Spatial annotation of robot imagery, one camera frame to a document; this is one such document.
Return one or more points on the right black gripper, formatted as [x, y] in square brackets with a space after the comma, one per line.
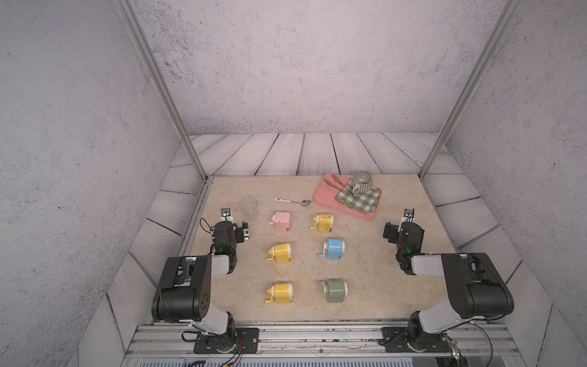
[394, 230]

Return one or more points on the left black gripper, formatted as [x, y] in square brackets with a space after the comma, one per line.
[239, 236]

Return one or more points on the pink pencil sharpener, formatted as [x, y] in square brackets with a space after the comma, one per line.
[281, 221]

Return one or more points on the blue pencil sharpener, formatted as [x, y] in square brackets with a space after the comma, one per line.
[333, 249]

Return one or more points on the yellow sharpener front row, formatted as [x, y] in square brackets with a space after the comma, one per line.
[280, 293]

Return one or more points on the yellow sharpener back row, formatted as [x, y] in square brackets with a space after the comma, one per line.
[323, 223]

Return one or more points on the green pencil sharpener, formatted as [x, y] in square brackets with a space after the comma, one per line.
[335, 290]

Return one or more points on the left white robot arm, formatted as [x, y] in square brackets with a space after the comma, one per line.
[184, 292]

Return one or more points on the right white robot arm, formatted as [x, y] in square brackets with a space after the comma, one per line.
[475, 290]

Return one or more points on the pink tongs on tray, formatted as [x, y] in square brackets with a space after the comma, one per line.
[333, 181]

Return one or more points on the pink serving tray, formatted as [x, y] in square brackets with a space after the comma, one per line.
[325, 196]

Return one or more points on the clear glass cup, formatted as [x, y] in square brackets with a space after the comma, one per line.
[249, 208]

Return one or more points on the green checkered cloth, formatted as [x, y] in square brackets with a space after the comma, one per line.
[364, 203]

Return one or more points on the ribbed grey cup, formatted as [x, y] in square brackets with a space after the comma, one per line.
[362, 183]

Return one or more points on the metal spoon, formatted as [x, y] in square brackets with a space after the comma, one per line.
[302, 202]

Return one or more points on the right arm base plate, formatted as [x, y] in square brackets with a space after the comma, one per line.
[401, 340]

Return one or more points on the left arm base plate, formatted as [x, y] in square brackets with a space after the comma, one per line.
[240, 340]

